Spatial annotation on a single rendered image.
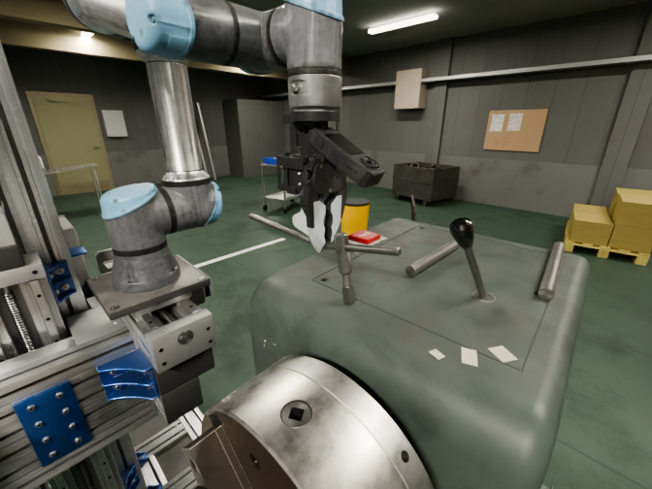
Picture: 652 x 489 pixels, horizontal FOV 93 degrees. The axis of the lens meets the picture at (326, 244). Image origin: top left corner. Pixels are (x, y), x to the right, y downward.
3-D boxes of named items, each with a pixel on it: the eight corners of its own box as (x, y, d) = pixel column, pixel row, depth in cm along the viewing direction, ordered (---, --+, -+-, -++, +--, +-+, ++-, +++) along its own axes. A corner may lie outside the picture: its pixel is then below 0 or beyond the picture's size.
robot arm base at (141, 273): (106, 278, 78) (95, 242, 74) (168, 261, 88) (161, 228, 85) (122, 301, 68) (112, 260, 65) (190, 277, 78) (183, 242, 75)
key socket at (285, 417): (287, 415, 36) (286, 398, 35) (314, 421, 35) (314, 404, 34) (277, 442, 33) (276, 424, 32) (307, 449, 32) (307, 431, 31)
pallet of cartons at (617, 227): (553, 247, 407) (569, 196, 382) (566, 227, 489) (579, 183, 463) (646, 268, 352) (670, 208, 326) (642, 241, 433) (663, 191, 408)
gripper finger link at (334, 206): (316, 238, 57) (314, 188, 53) (342, 245, 53) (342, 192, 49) (305, 243, 55) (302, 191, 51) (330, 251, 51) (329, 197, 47)
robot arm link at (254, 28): (199, 9, 44) (244, -13, 37) (263, 26, 52) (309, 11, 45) (207, 71, 47) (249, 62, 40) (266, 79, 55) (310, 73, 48)
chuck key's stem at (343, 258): (359, 300, 50) (350, 232, 48) (350, 306, 49) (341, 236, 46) (348, 298, 52) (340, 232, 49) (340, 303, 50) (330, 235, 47)
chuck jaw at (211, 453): (269, 485, 40) (227, 401, 42) (286, 488, 37) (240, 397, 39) (186, 570, 33) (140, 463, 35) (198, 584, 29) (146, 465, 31)
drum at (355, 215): (374, 245, 417) (376, 201, 394) (353, 252, 394) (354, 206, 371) (353, 238, 444) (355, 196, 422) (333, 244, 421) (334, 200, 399)
